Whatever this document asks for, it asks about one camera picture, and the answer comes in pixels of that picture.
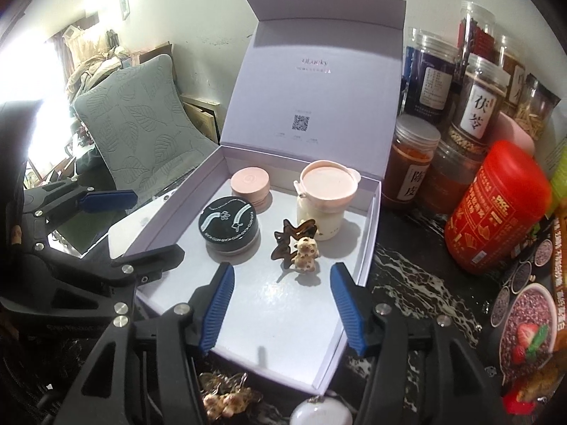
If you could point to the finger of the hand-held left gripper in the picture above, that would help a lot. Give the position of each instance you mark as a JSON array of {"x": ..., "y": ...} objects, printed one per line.
[
  {"x": 108, "y": 201},
  {"x": 146, "y": 259}
]

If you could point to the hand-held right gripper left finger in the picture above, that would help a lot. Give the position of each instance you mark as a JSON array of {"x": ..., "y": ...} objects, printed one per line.
[{"x": 217, "y": 314}]

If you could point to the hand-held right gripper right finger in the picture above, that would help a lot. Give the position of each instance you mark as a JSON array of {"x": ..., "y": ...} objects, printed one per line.
[{"x": 350, "y": 314}]

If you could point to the black patterned round jar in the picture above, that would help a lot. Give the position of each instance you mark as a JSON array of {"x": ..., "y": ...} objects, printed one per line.
[{"x": 229, "y": 223}]

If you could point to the cream white jar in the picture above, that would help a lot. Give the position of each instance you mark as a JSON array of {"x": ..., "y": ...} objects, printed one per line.
[{"x": 321, "y": 221}]

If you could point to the brown hair claw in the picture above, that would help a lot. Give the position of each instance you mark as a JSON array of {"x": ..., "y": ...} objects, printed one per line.
[
  {"x": 283, "y": 241},
  {"x": 221, "y": 383}
]

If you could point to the pink round jar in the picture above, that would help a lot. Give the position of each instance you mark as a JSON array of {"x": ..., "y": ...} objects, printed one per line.
[{"x": 251, "y": 183}]

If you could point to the pink blush compact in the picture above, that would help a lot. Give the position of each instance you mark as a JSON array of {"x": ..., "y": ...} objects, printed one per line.
[{"x": 328, "y": 182}]

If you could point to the white gift box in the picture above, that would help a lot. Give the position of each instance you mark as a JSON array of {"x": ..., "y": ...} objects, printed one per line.
[{"x": 310, "y": 97}]

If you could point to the grey leaf-pattern cushion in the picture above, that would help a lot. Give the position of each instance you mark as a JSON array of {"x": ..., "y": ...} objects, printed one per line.
[{"x": 137, "y": 128}]

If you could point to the white round case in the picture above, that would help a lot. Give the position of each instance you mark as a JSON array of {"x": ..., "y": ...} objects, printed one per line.
[{"x": 320, "y": 412}]

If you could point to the wooden boards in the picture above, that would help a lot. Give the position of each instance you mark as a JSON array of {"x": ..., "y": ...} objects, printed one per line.
[{"x": 201, "y": 117}]

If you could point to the pile of clutter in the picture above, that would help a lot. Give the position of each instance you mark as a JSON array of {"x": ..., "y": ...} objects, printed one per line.
[{"x": 93, "y": 57}]

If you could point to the clear jar with orange powder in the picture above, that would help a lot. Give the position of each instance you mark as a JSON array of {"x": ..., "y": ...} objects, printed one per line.
[{"x": 409, "y": 164}]

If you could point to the clear jar with reddish-brown contents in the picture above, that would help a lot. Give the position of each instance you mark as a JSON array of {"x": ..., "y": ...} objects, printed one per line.
[{"x": 447, "y": 177}]

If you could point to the red canister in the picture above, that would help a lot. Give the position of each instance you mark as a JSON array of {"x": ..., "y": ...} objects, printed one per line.
[{"x": 496, "y": 208}]

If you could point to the strawberry print packet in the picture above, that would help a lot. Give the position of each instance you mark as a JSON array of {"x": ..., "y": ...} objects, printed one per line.
[{"x": 531, "y": 310}]

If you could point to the pink round object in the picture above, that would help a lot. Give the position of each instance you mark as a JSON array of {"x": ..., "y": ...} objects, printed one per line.
[{"x": 516, "y": 135}]

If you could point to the clear jar with dark purple contents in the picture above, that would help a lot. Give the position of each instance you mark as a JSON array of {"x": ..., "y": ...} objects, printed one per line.
[{"x": 432, "y": 79}]

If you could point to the clear jar with white label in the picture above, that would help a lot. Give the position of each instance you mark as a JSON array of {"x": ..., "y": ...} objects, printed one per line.
[{"x": 480, "y": 102}]

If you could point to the green packet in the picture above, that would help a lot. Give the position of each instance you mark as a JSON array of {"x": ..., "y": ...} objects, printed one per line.
[{"x": 559, "y": 164}]

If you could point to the clear jar with yellow sticks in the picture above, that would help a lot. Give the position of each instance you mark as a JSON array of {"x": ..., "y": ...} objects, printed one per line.
[{"x": 538, "y": 110}]

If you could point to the clear jar with brown contents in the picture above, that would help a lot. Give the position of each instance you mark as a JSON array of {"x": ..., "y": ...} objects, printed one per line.
[{"x": 511, "y": 71}]

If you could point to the clear jar with dark red contents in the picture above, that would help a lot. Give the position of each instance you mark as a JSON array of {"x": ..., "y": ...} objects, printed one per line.
[{"x": 476, "y": 31}]

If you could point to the wall picture frame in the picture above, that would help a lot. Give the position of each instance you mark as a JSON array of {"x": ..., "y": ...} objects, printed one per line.
[{"x": 125, "y": 6}]

